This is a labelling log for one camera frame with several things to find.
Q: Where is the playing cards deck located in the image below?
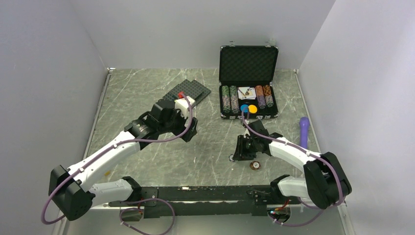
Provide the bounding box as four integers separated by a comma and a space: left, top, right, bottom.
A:
237, 87, 256, 100

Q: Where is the grey chip stack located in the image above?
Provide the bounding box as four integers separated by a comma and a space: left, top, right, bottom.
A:
222, 97, 231, 110

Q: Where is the purple cylinder object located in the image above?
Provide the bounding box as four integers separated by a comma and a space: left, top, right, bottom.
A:
299, 117, 310, 149

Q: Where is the purple chip stack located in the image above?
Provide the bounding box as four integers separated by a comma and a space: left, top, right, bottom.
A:
257, 95, 266, 109

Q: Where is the dark foam pad top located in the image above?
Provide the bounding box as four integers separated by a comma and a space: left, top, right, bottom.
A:
162, 80, 193, 101

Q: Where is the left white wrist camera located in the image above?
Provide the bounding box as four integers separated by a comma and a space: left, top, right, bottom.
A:
174, 92, 196, 118

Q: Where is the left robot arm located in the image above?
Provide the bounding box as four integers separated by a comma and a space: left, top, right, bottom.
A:
47, 96, 198, 221

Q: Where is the black poker case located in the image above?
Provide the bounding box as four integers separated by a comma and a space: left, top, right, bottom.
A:
219, 46, 279, 119

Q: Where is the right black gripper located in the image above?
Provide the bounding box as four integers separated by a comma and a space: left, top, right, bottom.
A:
232, 135, 258, 161

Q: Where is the black base frame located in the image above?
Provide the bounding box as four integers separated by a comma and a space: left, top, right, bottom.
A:
108, 185, 302, 218

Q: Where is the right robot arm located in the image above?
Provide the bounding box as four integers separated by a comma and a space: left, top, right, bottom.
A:
230, 120, 352, 210

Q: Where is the dark green chip stack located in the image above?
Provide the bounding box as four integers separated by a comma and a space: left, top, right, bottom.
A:
229, 86, 238, 99

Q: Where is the yellow dealer button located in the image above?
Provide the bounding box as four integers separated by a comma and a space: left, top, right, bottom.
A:
248, 105, 258, 114

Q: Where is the small chip stack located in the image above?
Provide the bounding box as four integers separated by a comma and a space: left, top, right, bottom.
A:
265, 95, 274, 108

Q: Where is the purple-grey chip stack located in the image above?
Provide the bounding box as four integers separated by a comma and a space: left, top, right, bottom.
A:
230, 96, 239, 113

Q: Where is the red chip stack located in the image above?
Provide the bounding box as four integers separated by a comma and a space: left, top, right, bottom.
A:
255, 85, 264, 97

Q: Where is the blue dealer button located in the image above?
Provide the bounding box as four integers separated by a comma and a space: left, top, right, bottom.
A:
240, 104, 249, 114

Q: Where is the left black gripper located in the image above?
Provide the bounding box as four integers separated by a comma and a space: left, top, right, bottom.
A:
159, 105, 198, 141

